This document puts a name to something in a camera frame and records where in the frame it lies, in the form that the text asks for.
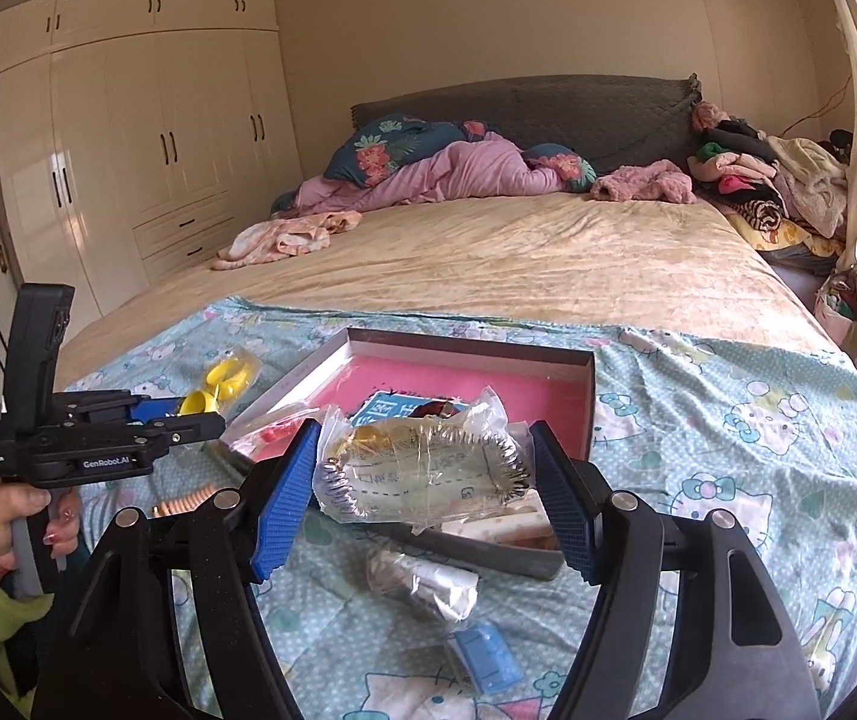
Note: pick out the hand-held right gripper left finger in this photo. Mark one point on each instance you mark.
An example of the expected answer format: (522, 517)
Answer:
(286, 502)

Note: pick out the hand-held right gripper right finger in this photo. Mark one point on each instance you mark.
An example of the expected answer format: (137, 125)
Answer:
(560, 495)

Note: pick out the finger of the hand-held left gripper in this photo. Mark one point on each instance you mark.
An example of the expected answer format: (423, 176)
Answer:
(181, 433)
(155, 409)

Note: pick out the cream cloud hair claw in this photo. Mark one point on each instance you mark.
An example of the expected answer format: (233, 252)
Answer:
(503, 525)

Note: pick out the clear packet of red earrings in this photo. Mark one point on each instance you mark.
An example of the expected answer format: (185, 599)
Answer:
(271, 435)

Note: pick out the yellow hair clip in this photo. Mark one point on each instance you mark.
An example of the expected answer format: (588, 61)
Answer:
(230, 379)

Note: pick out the grey cardboard box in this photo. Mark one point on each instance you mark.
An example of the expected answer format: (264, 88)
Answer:
(586, 405)

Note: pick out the clear packet with silver comb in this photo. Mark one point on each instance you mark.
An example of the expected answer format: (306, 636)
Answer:
(421, 465)

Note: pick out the pink book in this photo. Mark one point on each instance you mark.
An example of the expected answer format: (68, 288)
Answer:
(473, 382)

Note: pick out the light blue cartoon blanket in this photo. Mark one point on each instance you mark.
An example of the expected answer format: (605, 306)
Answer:
(698, 420)

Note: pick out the crumpled clear plastic bag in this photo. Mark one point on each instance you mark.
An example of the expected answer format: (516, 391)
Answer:
(421, 585)

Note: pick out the small blue plastic box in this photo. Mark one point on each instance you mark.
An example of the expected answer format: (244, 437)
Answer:
(481, 656)

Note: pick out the cream pink garment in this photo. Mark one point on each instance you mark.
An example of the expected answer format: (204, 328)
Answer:
(286, 240)

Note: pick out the beige bed sheet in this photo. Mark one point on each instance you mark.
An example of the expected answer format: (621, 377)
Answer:
(518, 255)

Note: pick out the cream wardrobe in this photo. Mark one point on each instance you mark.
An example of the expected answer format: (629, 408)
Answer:
(136, 127)

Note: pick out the pink fluffy garment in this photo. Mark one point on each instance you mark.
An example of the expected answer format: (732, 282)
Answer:
(646, 184)

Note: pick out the small dark floral pillow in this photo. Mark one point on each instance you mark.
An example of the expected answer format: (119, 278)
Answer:
(563, 165)

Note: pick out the pink quilt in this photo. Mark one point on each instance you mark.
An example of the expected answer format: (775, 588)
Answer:
(473, 172)

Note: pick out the large dark floral pillow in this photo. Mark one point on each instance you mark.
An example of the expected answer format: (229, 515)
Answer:
(376, 150)

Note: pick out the pile of mixed clothes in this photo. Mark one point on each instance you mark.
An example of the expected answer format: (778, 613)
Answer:
(766, 180)

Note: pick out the grey padded headboard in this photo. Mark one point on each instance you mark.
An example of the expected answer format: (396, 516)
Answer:
(586, 116)

